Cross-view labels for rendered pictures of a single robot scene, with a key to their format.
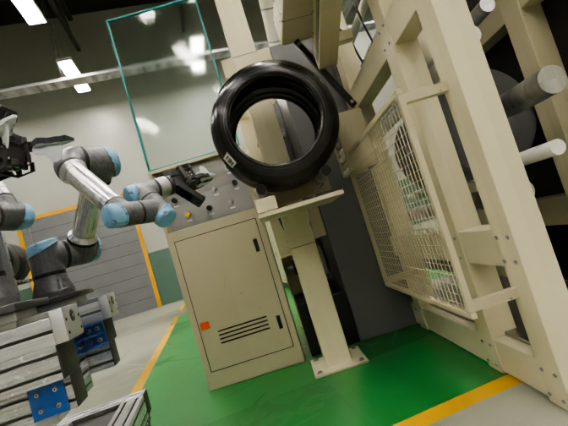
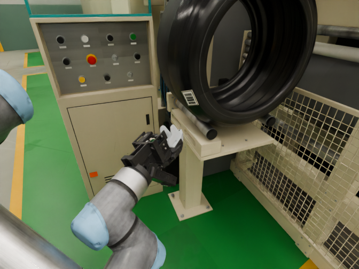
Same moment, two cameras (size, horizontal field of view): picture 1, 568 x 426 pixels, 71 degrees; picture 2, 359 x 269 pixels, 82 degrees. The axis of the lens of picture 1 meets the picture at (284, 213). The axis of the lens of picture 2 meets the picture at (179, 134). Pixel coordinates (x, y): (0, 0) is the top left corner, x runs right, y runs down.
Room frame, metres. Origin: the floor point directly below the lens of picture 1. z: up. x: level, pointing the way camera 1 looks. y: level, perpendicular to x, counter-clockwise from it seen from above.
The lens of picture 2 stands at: (1.04, 0.39, 1.31)
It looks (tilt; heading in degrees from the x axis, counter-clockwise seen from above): 32 degrees down; 341
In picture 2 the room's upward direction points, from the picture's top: straight up
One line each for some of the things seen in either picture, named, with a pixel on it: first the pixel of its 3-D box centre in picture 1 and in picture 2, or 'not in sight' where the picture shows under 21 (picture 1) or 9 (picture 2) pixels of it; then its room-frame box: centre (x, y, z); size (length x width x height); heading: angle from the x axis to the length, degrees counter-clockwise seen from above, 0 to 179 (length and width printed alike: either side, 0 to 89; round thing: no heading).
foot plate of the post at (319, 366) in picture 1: (337, 359); (189, 200); (2.07, -0.04, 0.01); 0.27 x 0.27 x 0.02; 2
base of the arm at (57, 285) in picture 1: (52, 285); not in sight; (1.56, 0.96, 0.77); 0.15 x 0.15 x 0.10
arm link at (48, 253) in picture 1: (46, 256); not in sight; (1.56, 0.95, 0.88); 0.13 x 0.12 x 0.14; 143
